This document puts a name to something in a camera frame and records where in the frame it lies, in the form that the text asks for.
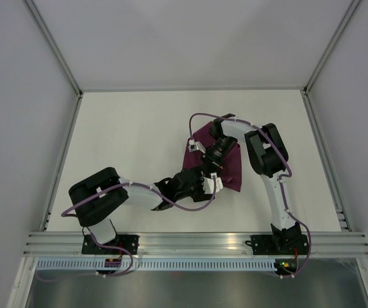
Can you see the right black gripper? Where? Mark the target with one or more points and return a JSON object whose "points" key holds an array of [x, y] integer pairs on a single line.
{"points": [[209, 158]]}

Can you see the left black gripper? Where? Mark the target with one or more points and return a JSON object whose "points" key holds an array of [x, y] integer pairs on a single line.
{"points": [[200, 196]]}

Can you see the purple cloth napkin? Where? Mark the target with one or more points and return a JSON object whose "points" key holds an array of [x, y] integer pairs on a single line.
{"points": [[231, 174]]}

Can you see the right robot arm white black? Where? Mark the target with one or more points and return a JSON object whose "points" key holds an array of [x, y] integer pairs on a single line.
{"points": [[269, 159]]}

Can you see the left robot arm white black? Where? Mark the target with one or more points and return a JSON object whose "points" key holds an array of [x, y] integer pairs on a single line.
{"points": [[95, 198]]}

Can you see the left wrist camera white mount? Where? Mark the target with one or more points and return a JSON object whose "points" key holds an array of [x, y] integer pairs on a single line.
{"points": [[212, 184]]}

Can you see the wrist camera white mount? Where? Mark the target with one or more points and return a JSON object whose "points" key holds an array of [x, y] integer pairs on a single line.
{"points": [[212, 184], [195, 146]]}

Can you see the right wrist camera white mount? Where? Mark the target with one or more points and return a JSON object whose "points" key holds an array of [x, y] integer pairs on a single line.
{"points": [[195, 146]]}

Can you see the rear aluminium frame bar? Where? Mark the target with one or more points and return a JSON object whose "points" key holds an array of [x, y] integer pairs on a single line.
{"points": [[175, 89]]}

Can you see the aluminium mounting rail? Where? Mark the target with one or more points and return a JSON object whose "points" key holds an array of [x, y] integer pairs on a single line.
{"points": [[231, 245]]}

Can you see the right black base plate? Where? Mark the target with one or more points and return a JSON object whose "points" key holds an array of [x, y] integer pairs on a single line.
{"points": [[269, 245]]}

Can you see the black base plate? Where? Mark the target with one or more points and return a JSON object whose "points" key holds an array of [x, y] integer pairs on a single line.
{"points": [[121, 245], [269, 245]]}

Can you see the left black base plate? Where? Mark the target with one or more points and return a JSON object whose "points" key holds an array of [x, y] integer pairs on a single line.
{"points": [[121, 245]]}

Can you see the white slotted cable duct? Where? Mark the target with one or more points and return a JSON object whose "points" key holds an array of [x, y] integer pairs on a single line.
{"points": [[158, 264]]}

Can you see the right aluminium frame post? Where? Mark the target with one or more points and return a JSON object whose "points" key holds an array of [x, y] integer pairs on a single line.
{"points": [[333, 42]]}

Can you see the aluminium frame post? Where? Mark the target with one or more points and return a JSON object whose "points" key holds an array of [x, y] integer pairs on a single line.
{"points": [[44, 30], [333, 42]]}

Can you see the left aluminium frame post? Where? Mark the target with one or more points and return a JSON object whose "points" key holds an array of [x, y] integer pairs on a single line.
{"points": [[44, 30]]}

